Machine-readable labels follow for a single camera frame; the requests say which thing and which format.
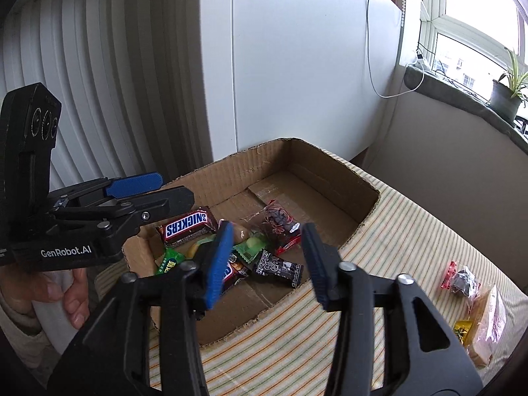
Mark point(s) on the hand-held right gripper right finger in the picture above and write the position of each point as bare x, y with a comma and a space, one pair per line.
315, 264

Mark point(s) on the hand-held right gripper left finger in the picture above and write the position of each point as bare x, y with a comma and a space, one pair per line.
218, 264

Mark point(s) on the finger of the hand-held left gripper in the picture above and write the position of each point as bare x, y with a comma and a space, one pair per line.
165, 204
132, 185

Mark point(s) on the brown chocolate bar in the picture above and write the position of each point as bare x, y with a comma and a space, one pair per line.
233, 274
185, 225

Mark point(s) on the small green wrapper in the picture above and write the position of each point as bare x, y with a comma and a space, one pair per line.
243, 255

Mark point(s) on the black snack packet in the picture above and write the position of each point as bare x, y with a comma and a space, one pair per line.
278, 270

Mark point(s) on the green snack packet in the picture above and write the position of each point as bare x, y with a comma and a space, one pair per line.
169, 264

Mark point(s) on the red clear dark snack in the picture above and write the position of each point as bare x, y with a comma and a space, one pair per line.
464, 280
278, 218

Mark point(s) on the brown cardboard box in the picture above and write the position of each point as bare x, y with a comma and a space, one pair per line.
313, 185

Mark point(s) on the person's left hand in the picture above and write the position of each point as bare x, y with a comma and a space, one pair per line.
76, 297

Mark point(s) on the striped cloth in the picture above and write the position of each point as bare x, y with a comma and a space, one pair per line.
392, 255

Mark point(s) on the yellow snack packet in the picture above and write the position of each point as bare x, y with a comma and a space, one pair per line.
464, 330

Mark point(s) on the bagged sliced bread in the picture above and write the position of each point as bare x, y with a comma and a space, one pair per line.
486, 326

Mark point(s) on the white cabinet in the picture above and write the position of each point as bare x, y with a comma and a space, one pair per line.
301, 49

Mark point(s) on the dark green sill cover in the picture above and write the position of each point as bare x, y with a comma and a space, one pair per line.
453, 95

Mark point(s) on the white charger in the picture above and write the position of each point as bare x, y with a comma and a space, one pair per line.
420, 61

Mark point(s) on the large potted plant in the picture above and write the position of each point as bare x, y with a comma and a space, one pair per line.
505, 99

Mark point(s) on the white window frame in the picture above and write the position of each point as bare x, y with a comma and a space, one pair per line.
433, 8

